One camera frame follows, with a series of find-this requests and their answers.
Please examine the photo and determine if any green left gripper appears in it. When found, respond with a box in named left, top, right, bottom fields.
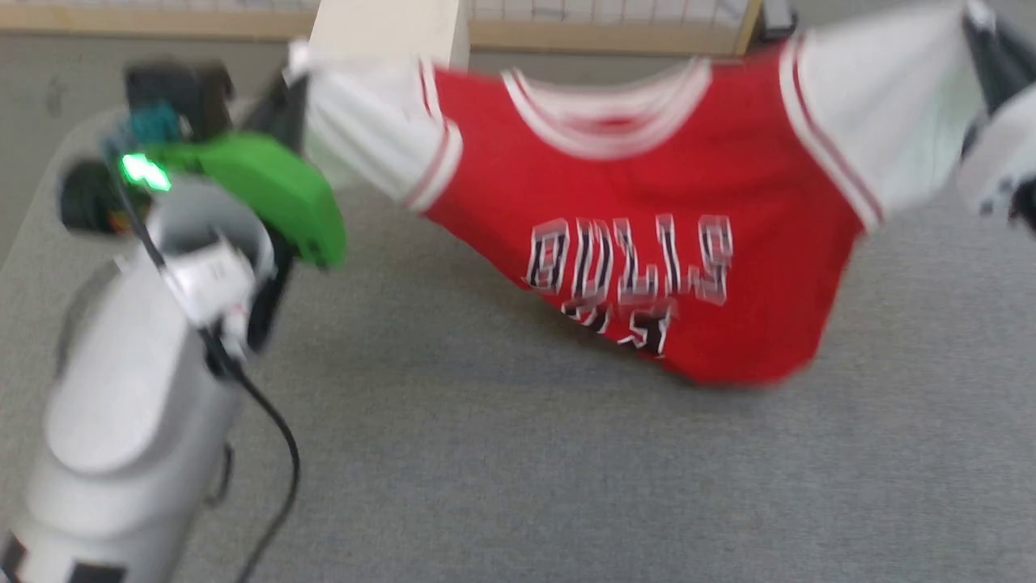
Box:
left=148, top=69, right=349, bottom=270

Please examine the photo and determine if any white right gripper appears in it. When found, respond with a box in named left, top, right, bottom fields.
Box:
left=955, top=2, right=1036, bottom=237

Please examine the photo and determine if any red and white Bulls jersey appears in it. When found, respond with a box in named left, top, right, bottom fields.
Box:
left=285, top=4, right=984, bottom=388

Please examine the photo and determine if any small white box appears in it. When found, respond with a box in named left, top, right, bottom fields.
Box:
left=306, top=0, right=472, bottom=72

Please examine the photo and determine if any grey fabric sofa surface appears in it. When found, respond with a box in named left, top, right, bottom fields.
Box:
left=0, top=32, right=1036, bottom=583

